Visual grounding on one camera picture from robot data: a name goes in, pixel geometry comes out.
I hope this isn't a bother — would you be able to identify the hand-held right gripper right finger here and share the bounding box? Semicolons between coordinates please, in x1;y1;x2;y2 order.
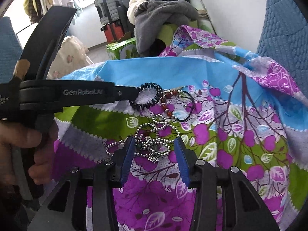
174;137;281;231

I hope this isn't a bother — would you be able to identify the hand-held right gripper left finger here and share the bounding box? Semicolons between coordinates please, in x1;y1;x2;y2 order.
47;136;136;231

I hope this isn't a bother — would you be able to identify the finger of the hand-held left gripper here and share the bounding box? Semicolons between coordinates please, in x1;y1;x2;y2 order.
114;84;141;101

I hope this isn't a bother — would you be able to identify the black spiral hair tie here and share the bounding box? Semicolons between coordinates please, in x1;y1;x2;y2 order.
129;83;163;112

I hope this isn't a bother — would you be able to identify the silver bead necklace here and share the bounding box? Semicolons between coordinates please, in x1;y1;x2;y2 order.
105;115;177;164

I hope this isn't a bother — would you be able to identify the person's left hand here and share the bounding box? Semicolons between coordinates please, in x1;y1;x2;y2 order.
0;119;59;186

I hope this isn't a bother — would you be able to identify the cream quilted cover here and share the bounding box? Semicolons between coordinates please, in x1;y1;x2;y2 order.
49;36;93;80

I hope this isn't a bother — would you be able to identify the green carton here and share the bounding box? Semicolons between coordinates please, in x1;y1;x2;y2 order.
106;38;137;60

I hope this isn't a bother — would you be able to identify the red suitcase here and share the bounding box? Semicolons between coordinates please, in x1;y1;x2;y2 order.
105;22;134;42

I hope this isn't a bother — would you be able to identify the blue striped-weave chair back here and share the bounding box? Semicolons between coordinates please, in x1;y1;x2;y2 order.
0;17;24;83

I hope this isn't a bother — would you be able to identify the white puffy jacket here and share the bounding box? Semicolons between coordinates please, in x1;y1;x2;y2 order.
127;0;150;24

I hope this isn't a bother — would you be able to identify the grey suitcase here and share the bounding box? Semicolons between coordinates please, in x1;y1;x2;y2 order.
94;0;121;26

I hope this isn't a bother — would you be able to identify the grey fleece blanket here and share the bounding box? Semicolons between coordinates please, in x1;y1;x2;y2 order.
133;1;199;57

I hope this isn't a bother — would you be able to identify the floral printed cloth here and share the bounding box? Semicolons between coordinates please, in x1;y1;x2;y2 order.
52;25;308;231

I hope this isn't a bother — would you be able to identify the rolled printed mat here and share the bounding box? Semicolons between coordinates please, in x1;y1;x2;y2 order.
188;0;216;35

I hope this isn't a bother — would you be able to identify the blue checked-weave chair back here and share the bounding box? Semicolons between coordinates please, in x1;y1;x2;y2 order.
256;0;308;60

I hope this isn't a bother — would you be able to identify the red bead cord bracelet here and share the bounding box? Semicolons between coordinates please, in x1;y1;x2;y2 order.
161;90;196;122

